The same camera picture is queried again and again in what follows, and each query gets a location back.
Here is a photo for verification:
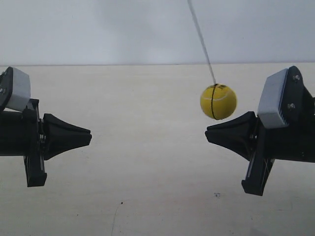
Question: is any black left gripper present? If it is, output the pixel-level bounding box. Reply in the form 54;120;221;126
0;99;92;187

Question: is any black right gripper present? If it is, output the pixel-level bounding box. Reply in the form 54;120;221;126
205;66;315;196

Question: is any yellow tennis ball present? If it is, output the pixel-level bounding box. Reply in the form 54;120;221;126
200;84;237;120

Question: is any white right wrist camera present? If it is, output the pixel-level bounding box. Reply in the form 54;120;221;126
257;68;288;129

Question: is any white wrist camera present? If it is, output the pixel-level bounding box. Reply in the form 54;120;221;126
5;66;31;112
257;68;288;129

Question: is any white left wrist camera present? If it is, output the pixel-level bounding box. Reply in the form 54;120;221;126
5;66;31;112

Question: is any thin black hanging string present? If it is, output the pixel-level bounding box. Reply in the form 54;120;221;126
187;0;217;86

